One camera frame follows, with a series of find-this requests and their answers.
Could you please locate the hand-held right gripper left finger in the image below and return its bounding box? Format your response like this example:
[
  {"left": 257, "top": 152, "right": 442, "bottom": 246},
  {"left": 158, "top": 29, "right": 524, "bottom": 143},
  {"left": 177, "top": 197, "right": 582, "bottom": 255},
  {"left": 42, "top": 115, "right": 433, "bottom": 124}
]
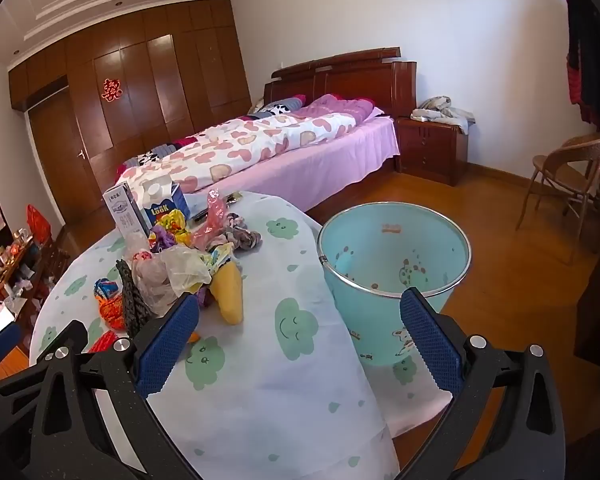
[{"left": 30, "top": 292, "right": 202, "bottom": 480}]

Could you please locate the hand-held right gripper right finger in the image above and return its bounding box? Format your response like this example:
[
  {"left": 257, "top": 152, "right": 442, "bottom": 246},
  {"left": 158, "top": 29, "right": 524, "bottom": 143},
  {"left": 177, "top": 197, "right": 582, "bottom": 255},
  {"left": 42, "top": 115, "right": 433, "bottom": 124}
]
[{"left": 399, "top": 287, "right": 566, "bottom": 480}]

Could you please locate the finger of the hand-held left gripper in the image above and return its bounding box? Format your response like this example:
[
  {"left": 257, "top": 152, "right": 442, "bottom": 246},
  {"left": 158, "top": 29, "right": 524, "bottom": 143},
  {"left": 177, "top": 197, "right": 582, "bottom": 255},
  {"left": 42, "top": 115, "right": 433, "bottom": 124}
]
[{"left": 0, "top": 325, "right": 23, "bottom": 368}]

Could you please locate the black studded strip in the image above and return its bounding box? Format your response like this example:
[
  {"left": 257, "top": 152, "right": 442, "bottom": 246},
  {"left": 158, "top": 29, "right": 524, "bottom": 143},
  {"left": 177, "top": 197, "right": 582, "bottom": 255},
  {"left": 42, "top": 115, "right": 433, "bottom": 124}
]
[{"left": 115, "top": 258, "right": 153, "bottom": 336}]

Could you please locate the red plastic bag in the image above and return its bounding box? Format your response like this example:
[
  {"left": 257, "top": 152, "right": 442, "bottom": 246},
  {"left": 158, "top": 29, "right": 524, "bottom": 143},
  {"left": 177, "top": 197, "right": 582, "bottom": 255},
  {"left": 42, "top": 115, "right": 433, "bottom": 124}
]
[{"left": 87, "top": 331, "right": 126, "bottom": 356}]

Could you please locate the orange net bag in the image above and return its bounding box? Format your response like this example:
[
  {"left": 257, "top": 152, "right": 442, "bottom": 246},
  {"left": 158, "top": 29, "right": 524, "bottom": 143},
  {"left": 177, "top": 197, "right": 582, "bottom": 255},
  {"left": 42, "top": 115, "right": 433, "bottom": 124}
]
[{"left": 94, "top": 280, "right": 131, "bottom": 331}]

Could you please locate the clear plastic bag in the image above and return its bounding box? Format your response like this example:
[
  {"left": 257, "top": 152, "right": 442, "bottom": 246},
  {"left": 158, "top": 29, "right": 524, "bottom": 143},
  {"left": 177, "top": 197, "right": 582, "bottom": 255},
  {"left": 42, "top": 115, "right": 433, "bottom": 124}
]
[{"left": 130, "top": 245, "right": 213, "bottom": 316}]

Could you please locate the yellow padded pouch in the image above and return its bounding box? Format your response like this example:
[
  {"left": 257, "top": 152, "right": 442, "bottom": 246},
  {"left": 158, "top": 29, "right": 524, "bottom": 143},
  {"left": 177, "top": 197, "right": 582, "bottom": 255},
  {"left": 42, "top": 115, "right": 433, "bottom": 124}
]
[{"left": 209, "top": 265, "right": 246, "bottom": 326}]

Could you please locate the light blue bucket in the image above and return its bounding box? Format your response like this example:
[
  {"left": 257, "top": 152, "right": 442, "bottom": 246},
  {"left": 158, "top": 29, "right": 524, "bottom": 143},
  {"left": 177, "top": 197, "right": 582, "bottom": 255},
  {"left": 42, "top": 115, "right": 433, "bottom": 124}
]
[{"left": 317, "top": 202, "right": 472, "bottom": 367}]

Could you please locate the yellow plastic wrapper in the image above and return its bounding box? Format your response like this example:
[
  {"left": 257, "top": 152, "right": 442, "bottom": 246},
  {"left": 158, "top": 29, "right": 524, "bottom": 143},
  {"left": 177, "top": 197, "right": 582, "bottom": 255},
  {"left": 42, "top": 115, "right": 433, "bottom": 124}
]
[{"left": 152, "top": 210, "right": 191, "bottom": 251}]

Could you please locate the pink plastic bag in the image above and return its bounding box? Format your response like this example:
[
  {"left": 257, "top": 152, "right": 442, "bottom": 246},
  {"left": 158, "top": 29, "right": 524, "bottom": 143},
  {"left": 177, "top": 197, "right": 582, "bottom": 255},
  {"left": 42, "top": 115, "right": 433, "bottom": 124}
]
[{"left": 190, "top": 189, "right": 231, "bottom": 251}]

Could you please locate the patterned cloth rag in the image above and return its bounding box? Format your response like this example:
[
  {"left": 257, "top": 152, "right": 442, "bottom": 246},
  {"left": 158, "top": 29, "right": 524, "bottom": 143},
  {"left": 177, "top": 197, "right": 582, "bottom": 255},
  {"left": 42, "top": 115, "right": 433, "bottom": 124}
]
[{"left": 225, "top": 212, "right": 263, "bottom": 251}]

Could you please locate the white box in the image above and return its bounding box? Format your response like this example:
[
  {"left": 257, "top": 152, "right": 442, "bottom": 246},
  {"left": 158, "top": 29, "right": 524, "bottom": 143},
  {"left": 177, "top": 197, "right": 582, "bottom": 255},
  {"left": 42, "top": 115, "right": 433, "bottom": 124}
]
[{"left": 0, "top": 305, "right": 21, "bottom": 341}]

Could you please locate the wooden sideboard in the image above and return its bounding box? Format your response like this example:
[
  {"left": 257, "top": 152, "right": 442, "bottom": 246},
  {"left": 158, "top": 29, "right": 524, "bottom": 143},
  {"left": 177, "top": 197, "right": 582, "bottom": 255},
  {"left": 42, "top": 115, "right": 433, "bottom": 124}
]
[{"left": 0, "top": 232, "right": 71, "bottom": 361}]

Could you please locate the red gift bag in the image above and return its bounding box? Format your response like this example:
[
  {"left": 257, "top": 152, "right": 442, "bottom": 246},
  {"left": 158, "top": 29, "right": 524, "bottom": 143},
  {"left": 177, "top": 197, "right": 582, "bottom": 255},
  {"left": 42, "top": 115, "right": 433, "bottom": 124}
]
[{"left": 27, "top": 204, "right": 53, "bottom": 241}]

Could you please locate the white milk carton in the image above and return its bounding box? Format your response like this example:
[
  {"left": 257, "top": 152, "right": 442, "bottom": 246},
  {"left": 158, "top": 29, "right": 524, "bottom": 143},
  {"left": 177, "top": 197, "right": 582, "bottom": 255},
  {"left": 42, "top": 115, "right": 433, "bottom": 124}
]
[{"left": 102, "top": 183, "right": 151, "bottom": 238}]

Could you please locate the blue milk carton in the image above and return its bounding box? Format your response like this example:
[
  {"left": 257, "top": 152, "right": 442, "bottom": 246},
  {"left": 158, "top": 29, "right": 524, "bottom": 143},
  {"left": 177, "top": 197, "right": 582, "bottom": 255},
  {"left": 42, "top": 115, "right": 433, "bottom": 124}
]
[{"left": 141, "top": 178, "right": 191, "bottom": 228}]

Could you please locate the wooden nightstand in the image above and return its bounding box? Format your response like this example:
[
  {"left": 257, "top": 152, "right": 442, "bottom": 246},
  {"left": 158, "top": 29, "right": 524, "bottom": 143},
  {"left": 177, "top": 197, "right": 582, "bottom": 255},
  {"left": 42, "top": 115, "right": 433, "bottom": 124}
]
[{"left": 395, "top": 116, "right": 468, "bottom": 187}]

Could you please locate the wooden door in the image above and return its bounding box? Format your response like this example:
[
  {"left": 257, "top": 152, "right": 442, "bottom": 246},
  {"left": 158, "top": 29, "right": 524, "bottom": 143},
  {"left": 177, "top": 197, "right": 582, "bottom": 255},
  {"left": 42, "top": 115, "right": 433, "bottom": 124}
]
[{"left": 27, "top": 87, "right": 96, "bottom": 226}]

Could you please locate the pink bed sheet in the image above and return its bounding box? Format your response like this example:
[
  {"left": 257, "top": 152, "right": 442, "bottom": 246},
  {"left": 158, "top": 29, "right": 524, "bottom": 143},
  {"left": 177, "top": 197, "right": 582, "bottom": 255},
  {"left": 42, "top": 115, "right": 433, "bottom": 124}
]
[{"left": 180, "top": 117, "right": 401, "bottom": 211}]

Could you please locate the wicker chair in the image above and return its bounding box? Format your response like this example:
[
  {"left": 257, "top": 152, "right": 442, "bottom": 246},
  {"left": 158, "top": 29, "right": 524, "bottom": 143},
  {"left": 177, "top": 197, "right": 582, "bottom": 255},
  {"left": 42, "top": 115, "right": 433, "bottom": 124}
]
[{"left": 517, "top": 132, "right": 600, "bottom": 266}]

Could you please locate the heart print duvet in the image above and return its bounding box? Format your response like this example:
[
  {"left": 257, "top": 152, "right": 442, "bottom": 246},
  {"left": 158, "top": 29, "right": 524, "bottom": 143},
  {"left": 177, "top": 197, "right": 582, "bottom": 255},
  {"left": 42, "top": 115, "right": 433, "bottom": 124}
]
[{"left": 117, "top": 110, "right": 356, "bottom": 196}]

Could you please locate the pile of clothes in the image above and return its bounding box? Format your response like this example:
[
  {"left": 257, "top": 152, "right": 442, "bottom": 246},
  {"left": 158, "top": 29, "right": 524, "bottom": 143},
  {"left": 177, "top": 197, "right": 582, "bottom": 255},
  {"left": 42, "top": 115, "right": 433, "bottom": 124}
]
[{"left": 411, "top": 95, "right": 476, "bottom": 133}]

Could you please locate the purple quilt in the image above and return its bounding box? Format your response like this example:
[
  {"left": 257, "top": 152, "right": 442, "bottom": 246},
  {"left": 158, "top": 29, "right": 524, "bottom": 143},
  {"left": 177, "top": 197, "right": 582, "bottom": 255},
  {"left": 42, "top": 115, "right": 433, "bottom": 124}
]
[{"left": 295, "top": 94, "right": 383, "bottom": 123}]

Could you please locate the wooden wardrobe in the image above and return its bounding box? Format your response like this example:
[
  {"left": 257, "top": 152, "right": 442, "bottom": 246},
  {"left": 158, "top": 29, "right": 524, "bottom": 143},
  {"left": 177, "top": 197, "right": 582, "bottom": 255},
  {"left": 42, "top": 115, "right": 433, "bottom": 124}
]
[{"left": 7, "top": 0, "right": 253, "bottom": 226}]

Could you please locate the wooden bed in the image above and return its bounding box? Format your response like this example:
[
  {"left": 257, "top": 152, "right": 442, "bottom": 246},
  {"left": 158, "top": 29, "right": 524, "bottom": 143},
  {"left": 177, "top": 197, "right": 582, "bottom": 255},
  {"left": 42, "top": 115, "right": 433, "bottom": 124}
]
[{"left": 115, "top": 47, "right": 418, "bottom": 216}]

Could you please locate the red hanging garment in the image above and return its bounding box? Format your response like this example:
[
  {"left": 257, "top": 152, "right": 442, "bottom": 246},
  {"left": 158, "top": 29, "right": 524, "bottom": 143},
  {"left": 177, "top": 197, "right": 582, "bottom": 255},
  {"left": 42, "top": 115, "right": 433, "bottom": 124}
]
[{"left": 562, "top": 0, "right": 583, "bottom": 106}]

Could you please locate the black hanging coat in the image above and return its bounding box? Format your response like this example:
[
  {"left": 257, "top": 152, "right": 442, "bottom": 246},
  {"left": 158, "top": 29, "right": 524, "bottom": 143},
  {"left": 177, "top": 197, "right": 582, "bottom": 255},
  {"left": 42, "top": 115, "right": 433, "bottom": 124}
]
[{"left": 567, "top": 0, "right": 600, "bottom": 128}]

